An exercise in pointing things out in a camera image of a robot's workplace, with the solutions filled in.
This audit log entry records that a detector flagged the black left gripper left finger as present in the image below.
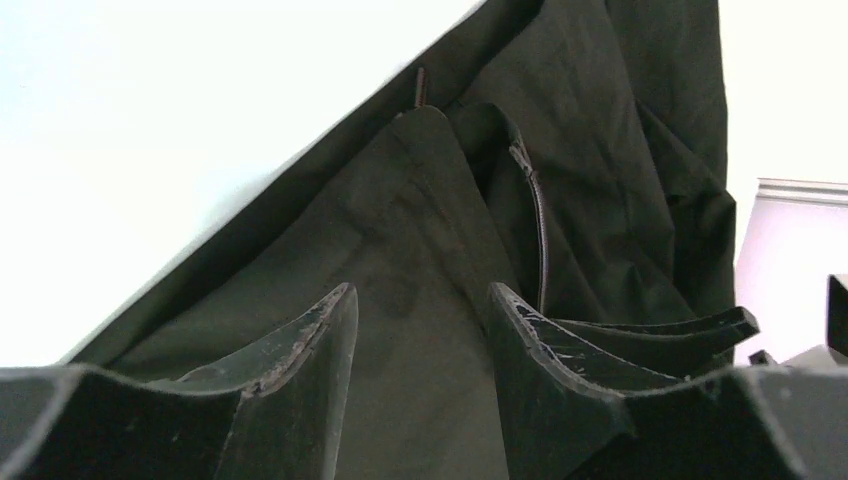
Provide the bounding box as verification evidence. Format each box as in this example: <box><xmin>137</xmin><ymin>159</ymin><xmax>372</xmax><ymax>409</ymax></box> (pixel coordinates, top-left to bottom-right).
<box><xmin>153</xmin><ymin>283</ymin><xmax>358</xmax><ymax>479</ymax></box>

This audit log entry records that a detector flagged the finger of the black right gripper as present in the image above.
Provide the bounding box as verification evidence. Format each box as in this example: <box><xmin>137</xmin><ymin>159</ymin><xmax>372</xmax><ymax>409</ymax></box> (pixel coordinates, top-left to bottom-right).
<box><xmin>554</xmin><ymin>307</ymin><xmax>760</xmax><ymax>378</ymax></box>

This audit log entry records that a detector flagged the black jacket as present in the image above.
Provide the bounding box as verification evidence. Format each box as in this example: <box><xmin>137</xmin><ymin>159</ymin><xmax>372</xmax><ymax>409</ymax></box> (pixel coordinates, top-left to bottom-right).
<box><xmin>78</xmin><ymin>1</ymin><xmax>736</xmax><ymax>479</ymax></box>

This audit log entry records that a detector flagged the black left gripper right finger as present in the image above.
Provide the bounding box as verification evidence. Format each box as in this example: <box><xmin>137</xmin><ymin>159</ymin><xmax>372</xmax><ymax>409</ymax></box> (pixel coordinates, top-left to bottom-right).
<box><xmin>488</xmin><ymin>283</ymin><xmax>680</xmax><ymax>479</ymax></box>

